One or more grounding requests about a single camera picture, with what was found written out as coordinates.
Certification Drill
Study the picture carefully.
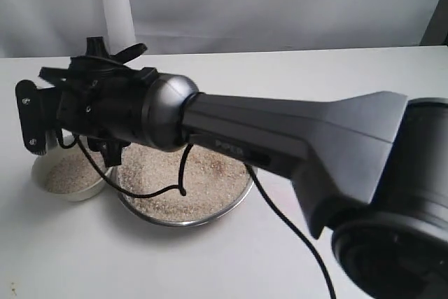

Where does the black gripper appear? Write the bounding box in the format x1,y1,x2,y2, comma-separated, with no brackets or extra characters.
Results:
15,67,158,167

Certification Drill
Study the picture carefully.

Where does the steel pan of rice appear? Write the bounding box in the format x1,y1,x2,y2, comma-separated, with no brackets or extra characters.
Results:
115,144,253,227

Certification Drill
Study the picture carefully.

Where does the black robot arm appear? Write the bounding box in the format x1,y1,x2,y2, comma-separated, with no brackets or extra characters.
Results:
15,68,447,298

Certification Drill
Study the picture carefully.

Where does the white ceramic bowl with rice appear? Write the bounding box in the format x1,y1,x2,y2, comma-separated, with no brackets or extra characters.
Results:
31,148,106,202

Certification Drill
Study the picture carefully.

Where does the white curtain backdrop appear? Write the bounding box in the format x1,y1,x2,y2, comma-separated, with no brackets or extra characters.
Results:
1,0,439,57

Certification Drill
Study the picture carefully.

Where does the black cable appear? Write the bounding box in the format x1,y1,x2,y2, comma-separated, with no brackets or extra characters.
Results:
37,36,337,299

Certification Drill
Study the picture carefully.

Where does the dark frame post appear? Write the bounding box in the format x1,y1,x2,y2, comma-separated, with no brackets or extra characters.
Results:
419,0,448,46

